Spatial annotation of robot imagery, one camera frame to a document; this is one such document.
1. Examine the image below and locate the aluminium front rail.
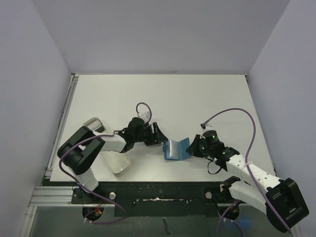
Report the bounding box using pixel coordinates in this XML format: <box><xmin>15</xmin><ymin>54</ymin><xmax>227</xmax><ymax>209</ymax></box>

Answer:
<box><xmin>28</xmin><ymin>186</ymin><xmax>297</xmax><ymax>237</ymax></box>

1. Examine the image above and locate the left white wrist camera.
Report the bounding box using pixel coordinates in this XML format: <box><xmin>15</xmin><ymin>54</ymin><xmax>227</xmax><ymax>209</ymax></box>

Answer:
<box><xmin>137</xmin><ymin>111</ymin><xmax>152</xmax><ymax>123</ymax></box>

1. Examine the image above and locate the aluminium rail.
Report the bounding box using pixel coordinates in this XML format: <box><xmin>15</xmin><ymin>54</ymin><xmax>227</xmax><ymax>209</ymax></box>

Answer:
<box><xmin>44</xmin><ymin>74</ymin><xmax>79</xmax><ymax>179</ymax></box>
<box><xmin>28</xmin><ymin>186</ymin><xmax>297</xmax><ymax>237</ymax></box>

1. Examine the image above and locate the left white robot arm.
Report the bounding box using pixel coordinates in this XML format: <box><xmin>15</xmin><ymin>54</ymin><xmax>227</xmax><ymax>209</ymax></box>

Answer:
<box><xmin>57</xmin><ymin>117</ymin><xmax>168</xmax><ymax>203</ymax></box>

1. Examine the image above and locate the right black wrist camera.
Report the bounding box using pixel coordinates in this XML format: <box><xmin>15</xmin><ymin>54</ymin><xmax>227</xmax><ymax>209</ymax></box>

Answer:
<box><xmin>200</xmin><ymin>123</ymin><xmax>219</xmax><ymax>146</ymax></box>

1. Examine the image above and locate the aluminium left side rail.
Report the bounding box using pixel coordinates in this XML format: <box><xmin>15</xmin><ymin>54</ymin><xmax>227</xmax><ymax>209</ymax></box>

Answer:
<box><xmin>44</xmin><ymin>74</ymin><xmax>79</xmax><ymax>179</ymax></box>

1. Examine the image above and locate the white oblong plastic tray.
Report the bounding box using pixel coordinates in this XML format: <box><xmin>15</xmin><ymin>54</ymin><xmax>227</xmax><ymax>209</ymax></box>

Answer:
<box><xmin>82</xmin><ymin>117</ymin><xmax>131</xmax><ymax>175</ymax></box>

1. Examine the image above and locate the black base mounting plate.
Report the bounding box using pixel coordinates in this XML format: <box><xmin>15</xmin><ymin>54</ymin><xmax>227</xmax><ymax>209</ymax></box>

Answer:
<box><xmin>71</xmin><ymin>182</ymin><xmax>234</xmax><ymax>217</ymax></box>

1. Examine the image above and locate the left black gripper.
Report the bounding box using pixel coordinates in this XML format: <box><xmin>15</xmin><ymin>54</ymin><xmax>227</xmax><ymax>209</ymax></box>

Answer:
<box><xmin>133</xmin><ymin>122</ymin><xmax>167</xmax><ymax>146</ymax></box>

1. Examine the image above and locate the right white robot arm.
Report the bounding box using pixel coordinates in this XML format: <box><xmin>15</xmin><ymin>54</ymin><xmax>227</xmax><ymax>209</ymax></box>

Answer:
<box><xmin>186</xmin><ymin>130</ymin><xmax>309</xmax><ymax>233</ymax></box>

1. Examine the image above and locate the blue leather card holder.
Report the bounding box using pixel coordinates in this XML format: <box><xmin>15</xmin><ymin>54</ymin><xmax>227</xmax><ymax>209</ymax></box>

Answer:
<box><xmin>162</xmin><ymin>137</ymin><xmax>191</xmax><ymax>161</ymax></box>

